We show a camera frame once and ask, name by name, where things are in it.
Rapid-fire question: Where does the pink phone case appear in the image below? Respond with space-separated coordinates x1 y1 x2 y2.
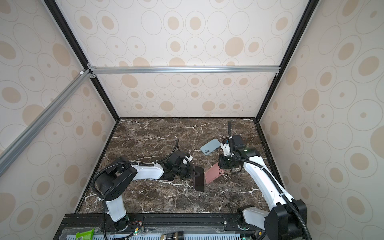
205 162 224 184

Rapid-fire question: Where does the phone with black screen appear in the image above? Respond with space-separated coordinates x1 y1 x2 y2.
194 166 205 192

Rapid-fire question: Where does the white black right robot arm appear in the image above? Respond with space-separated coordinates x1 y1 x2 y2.
219 134 312 240

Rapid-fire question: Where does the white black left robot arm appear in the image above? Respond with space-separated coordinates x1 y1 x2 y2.
91 151 204 223

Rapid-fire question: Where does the light blue cased phone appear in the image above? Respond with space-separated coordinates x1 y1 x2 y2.
200 139 221 156

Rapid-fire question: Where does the dark bottle at front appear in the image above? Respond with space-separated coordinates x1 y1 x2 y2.
160 231 184 240

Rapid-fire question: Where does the green packet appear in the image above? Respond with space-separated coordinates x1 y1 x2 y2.
75 228 95 240

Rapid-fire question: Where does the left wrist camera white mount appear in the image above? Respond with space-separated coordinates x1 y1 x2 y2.
165 151 193 169

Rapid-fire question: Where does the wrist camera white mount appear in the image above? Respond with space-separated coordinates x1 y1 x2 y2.
221 135 246 158
165 151 193 169

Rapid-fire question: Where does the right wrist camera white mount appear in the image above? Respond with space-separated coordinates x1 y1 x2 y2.
221 135 246 158

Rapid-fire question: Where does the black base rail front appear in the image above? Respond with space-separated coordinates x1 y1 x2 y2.
54 213 267 240

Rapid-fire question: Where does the horizontal aluminium rail back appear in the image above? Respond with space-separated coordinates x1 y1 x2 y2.
91 66 280 74

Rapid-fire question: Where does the diagonal aluminium rail left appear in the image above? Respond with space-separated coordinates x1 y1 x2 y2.
1 70 91 175

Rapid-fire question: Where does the black corner frame post right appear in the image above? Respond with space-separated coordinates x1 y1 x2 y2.
256 0 320 123

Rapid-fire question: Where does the black corner frame post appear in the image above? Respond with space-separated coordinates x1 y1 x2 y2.
256 0 320 123
44 0 120 122

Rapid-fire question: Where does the black corner frame post left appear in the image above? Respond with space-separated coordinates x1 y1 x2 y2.
44 0 120 122

